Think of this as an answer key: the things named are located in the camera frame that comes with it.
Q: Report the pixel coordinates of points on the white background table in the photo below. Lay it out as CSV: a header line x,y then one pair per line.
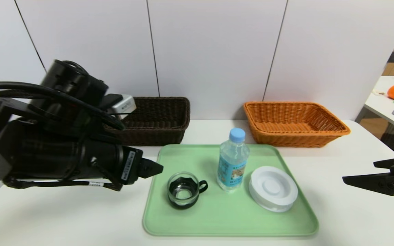
x,y
380,102

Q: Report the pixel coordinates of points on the clear water bottle blue cap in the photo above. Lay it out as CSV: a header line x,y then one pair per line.
x,y
233,164

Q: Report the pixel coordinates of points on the dark brown wicker basket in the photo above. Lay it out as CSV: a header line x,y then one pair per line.
x,y
162,123

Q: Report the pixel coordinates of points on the orange wicker basket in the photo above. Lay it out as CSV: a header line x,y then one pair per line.
x,y
286,140

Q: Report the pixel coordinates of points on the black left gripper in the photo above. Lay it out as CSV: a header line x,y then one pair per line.
x,y
130,167

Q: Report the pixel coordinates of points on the round white plastic container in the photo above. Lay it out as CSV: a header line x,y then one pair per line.
x,y
273,188

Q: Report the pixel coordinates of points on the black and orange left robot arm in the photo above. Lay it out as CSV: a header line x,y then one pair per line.
x,y
46,153

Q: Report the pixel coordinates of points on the small beige object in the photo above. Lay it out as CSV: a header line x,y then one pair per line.
x,y
378,92

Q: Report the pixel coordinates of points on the light green plastic tray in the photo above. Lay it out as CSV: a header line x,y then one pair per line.
x,y
217,212

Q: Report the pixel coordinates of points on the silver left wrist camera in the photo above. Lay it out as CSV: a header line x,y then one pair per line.
x,y
125,104

